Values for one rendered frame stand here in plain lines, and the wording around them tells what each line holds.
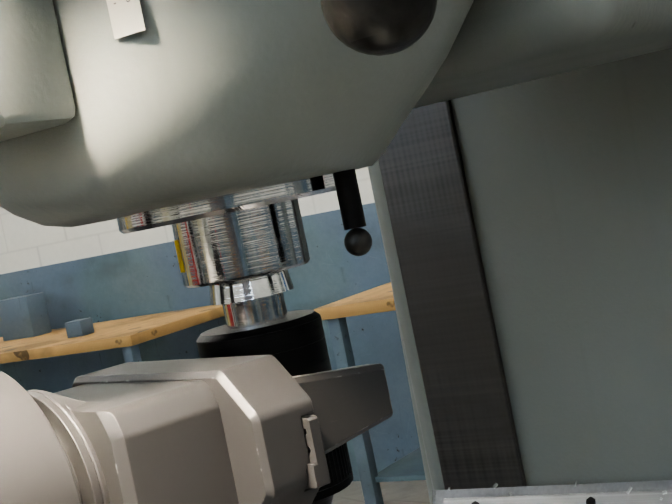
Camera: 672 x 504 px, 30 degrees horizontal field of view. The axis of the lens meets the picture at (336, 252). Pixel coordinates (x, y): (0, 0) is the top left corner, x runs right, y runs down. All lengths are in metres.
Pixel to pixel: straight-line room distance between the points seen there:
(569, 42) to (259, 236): 0.15
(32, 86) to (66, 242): 6.07
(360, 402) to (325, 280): 5.04
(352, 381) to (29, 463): 0.13
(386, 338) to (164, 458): 5.01
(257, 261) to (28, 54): 0.12
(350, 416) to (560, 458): 0.40
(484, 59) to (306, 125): 0.15
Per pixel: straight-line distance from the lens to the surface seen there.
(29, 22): 0.38
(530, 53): 0.52
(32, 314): 6.24
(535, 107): 0.81
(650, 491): 0.82
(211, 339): 0.45
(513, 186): 0.82
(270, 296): 0.46
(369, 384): 0.46
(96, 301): 6.35
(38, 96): 0.37
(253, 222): 0.44
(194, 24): 0.37
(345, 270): 5.43
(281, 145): 0.39
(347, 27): 0.32
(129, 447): 0.38
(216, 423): 0.40
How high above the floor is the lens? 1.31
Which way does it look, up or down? 3 degrees down
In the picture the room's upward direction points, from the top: 12 degrees counter-clockwise
